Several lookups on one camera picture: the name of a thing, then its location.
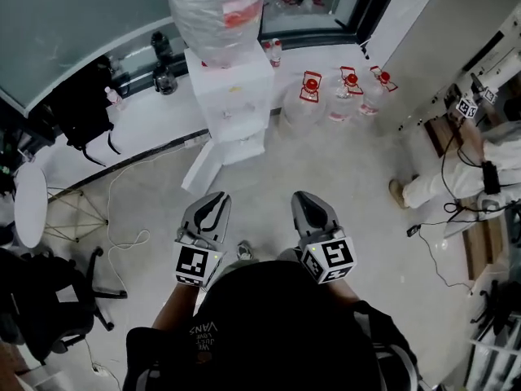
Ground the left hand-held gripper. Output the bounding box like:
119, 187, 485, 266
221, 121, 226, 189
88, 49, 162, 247
173, 191, 233, 289

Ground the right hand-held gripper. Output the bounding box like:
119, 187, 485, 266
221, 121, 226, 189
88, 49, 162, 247
291, 191, 358, 286

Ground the white water dispenser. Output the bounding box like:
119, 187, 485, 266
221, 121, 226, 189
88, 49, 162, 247
180, 41, 276, 197

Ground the person's right forearm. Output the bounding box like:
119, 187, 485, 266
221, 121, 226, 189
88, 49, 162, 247
324, 277, 361, 305

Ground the person's left forearm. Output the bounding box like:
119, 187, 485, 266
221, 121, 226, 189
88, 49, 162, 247
151, 282, 205, 330

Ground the clear jug red cap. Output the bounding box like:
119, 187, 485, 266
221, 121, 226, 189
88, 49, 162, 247
357, 65, 399, 118
282, 70, 327, 129
325, 65, 366, 124

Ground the large plastic-wrapped water bottle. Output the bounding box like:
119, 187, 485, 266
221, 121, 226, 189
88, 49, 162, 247
165, 0, 270, 69

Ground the white curved ledge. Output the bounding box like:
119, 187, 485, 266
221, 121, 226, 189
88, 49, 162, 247
23, 46, 213, 191

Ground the person's black shirt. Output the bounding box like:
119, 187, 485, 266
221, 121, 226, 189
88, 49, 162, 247
125, 258, 421, 391

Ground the dark glass pot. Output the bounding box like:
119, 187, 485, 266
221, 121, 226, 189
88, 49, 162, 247
151, 64, 179, 96

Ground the white drawer cabinet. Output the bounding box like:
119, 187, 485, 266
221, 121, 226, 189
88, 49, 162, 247
396, 14, 521, 138

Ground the black backpack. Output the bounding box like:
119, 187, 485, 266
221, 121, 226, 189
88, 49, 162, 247
51, 56, 124, 167

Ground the round white side table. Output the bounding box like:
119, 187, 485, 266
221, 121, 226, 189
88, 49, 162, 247
13, 165, 110, 249

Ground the black office chair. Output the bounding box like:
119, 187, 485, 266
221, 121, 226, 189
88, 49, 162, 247
469, 279, 521, 338
0, 245, 129, 367

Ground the white metal rack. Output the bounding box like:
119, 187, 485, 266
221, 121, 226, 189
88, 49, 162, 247
463, 327, 521, 391

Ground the white cable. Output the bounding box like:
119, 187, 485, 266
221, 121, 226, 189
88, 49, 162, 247
105, 142, 189, 297

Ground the black window frame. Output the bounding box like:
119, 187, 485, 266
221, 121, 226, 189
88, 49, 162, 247
257, 0, 406, 49

